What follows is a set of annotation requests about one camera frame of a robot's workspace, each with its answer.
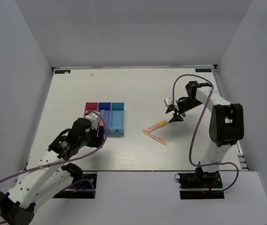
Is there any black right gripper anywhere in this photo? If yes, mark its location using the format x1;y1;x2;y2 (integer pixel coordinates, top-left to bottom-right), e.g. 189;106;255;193
169;97;202;123

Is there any orange cap pink highlighter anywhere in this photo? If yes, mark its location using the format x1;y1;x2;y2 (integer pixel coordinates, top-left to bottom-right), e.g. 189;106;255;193
147;120;168;132

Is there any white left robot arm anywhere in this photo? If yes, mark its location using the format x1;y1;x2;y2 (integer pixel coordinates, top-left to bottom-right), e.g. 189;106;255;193
0;111;105;225

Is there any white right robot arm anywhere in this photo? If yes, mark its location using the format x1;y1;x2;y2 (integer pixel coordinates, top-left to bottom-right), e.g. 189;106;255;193
164;81;244;187

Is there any pink container bin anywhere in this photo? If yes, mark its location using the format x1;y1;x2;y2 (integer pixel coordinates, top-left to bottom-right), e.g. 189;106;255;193
83;102;98;117

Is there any pink clear pen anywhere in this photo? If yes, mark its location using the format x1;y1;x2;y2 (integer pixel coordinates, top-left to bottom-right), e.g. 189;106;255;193
142;129;164;142

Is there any dark blue container bin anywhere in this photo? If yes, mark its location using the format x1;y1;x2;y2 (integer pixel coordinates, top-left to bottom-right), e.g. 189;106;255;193
97;102;111;135

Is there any light blue container bin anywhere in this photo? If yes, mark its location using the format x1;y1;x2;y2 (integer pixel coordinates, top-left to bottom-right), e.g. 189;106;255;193
109;102;124;136

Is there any right blue corner label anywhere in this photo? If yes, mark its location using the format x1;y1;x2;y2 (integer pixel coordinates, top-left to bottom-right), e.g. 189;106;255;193
195;68;212;73

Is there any blue corner label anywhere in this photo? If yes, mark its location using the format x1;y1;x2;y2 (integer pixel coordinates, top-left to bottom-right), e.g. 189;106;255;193
195;68;212;73
54;70;71;74

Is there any left blue corner label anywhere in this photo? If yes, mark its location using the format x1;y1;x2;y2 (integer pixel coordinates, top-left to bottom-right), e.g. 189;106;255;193
54;70;71;74

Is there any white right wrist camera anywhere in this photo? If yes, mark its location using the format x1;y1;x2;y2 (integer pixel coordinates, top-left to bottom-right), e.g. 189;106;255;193
164;97;177;113

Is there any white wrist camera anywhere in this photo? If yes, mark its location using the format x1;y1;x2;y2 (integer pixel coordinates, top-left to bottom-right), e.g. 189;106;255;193
164;97;177;113
84;112;100;130

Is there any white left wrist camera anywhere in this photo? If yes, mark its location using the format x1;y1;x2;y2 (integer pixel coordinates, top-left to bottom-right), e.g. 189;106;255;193
84;112;100;130

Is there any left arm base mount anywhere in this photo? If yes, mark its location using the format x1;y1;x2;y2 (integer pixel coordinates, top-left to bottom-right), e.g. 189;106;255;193
53;172;97;199

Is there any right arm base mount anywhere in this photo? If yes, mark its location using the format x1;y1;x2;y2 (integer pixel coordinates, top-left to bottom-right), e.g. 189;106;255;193
174;172;225;200

